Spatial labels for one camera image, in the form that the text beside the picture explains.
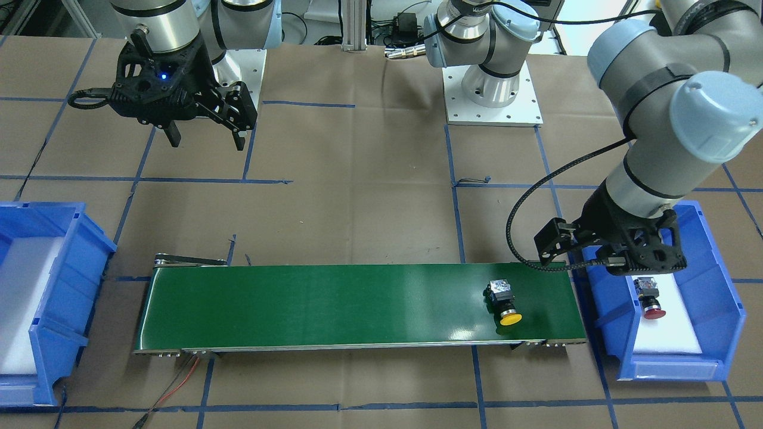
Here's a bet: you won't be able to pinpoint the yellow push button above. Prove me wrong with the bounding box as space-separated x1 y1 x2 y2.
483 279 522 326

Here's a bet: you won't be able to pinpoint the blue source bin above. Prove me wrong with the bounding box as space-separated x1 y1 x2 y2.
588 201 746 382

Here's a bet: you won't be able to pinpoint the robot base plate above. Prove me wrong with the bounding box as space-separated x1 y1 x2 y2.
442 62 544 127
212 49 268 108

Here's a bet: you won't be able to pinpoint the red push button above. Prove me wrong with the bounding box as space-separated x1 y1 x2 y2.
633 276 666 320

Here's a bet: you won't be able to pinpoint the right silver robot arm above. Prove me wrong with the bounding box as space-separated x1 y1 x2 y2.
106 1 283 150

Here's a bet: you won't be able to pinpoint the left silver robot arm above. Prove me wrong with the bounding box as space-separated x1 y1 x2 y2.
505 1 761 275

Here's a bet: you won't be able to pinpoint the red black conveyor wires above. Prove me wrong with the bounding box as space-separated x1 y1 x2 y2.
132 355 203 429

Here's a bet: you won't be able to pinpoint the aluminium frame post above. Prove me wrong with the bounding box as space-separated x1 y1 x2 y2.
340 0 370 52

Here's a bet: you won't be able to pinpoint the white foam in source bin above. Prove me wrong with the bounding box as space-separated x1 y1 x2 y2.
629 273 702 354

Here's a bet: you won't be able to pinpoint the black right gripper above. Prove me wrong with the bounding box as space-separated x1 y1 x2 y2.
107 30 257 150

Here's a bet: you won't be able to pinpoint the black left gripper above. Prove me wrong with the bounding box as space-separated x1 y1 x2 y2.
534 191 687 275

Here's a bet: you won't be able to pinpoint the white foam in destination bin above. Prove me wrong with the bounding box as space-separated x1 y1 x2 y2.
1 237 64 375

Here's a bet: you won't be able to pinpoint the black braided cable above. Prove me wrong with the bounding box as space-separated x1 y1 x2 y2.
505 138 632 272

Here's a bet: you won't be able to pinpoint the green conveyor belt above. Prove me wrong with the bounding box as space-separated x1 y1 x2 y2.
134 263 587 355

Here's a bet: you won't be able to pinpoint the blue destination bin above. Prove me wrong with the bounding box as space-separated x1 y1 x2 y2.
1 201 117 407

